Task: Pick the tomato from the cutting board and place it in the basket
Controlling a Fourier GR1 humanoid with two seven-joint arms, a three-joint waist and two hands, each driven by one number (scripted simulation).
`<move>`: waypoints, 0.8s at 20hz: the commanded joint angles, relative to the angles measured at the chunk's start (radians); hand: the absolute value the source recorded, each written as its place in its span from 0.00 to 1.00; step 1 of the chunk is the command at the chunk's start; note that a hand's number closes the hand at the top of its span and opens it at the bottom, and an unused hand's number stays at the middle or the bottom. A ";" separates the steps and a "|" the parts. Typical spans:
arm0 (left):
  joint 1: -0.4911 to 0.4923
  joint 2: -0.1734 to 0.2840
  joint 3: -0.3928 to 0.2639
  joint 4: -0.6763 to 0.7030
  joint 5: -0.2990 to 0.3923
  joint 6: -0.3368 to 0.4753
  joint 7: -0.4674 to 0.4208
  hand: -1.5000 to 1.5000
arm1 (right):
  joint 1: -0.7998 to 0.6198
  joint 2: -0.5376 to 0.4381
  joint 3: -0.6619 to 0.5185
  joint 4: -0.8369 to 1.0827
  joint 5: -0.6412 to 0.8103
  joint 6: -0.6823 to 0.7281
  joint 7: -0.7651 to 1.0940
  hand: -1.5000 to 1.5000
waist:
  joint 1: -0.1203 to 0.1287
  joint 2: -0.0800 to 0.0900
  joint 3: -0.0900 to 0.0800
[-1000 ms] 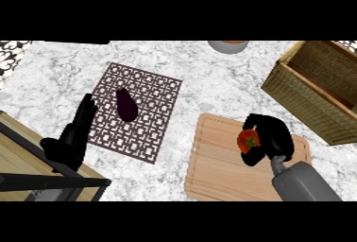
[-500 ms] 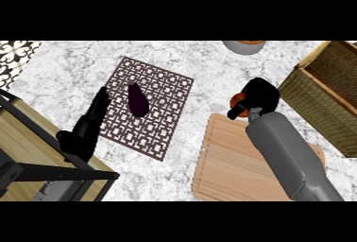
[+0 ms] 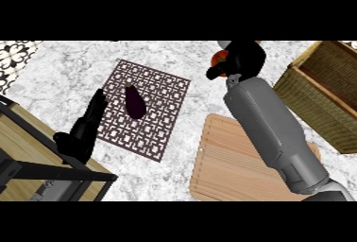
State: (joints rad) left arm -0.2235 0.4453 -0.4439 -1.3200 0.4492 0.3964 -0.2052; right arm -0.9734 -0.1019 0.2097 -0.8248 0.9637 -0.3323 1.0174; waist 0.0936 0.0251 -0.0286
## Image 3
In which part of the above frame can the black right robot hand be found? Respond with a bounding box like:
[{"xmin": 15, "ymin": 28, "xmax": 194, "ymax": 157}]
[{"xmin": 205, "ymin": 40, "xmax": 269, "ymax": 81}]

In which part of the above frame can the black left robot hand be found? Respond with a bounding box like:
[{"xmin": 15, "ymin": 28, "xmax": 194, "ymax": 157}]
[{"xmin": 52, "ymin": 88, "xmax": 111, "ymax": 165}]

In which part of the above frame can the red tomato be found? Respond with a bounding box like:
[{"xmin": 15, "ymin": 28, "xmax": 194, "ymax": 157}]
[{"xmin": 211, "ymin": 50, "xmax": 231, "ymax": 78}]

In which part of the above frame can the wicker basket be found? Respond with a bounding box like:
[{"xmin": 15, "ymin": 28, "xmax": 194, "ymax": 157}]
[{"xmin": 272, "ymin": 40, "xmax": 357, "ymax": 155}]

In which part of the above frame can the pale wooden cutting board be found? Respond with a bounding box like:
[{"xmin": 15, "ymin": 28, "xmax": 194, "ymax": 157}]
[{"xmin": 189, "ymin": 112, "xmax": 322, "ymax": 202}]

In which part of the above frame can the black framed wooden shelf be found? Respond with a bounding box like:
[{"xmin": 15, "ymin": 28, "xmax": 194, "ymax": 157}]
[{"xmin": 0, "ymin": 94, "xmax": 118, "ymax": 202}]

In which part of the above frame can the dark purple eggplant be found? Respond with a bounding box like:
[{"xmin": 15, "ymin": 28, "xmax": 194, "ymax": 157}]
[{"xmin": 123, "ymin": 82, "xmax": 148, "ymax": 120}]

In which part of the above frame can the brown patterned placemat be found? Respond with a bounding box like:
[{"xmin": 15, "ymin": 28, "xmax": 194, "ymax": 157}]
[{"xmin": 95, "ymin": 59, "xmax": 192, "ymax": 164}]

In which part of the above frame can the black and white patterned tile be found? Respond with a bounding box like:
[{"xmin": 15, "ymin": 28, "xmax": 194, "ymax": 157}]
[{"xmin": 0, "ymin": 40, "xmax": 45, "ymax": 96}]

